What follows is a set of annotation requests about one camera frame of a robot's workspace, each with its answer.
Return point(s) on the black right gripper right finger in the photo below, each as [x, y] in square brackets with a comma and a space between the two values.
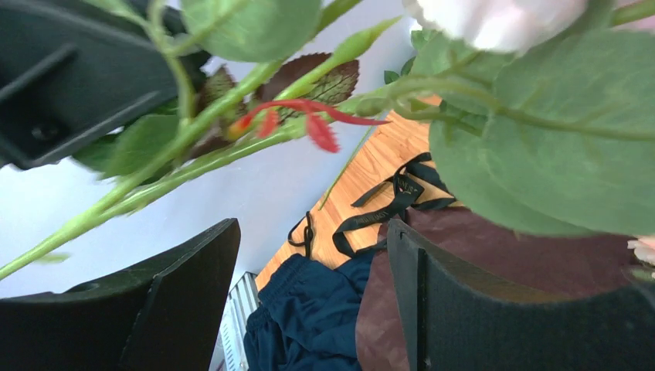
[457, 316]

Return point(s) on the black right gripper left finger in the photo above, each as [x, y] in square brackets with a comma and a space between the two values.
[162, 313]

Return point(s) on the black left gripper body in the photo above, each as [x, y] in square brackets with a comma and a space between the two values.
[70, 73]

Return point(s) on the dark red wrapping paper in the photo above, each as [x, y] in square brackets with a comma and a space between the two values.
[573, 268]

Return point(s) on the pink fake rose stem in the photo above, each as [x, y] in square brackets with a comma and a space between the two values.
[554, 99]

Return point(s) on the pink fake flower bouquet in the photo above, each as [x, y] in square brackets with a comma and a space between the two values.
[643, 250]

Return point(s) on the navy blue cloth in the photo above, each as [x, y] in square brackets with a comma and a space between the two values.
[307, 316]

